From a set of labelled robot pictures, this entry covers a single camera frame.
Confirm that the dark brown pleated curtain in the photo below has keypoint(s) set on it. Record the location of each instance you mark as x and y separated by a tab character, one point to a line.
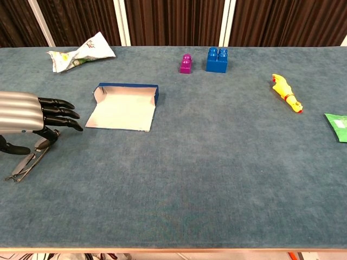
173	21
81	19
16	21
284	21

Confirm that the purple toy brick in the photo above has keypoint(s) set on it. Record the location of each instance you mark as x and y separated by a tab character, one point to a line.
186	67

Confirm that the blue cardboard glasses case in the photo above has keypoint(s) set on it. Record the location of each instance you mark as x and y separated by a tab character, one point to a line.
122	113

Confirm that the crumpled white snack bag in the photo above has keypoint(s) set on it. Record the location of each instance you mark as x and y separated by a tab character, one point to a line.
89	51

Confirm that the yellow rubber chicken toy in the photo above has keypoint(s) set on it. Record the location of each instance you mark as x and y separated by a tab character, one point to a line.
283	88

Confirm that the teal table cloth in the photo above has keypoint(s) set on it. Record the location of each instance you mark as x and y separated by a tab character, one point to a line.
189	162

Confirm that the green foil packet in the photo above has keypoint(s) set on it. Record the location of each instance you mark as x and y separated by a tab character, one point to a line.
339	127

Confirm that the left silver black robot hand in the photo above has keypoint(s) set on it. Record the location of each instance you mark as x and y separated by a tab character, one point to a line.
19	113

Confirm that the white metal frame post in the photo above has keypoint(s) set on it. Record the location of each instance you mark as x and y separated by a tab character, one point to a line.
41	21
122	24
344	42
227	21

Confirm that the blue toy brick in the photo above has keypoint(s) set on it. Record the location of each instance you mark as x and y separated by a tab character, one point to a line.
216	64

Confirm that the thin-framed eyeglasses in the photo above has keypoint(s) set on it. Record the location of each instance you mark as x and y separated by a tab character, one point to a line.
23	163

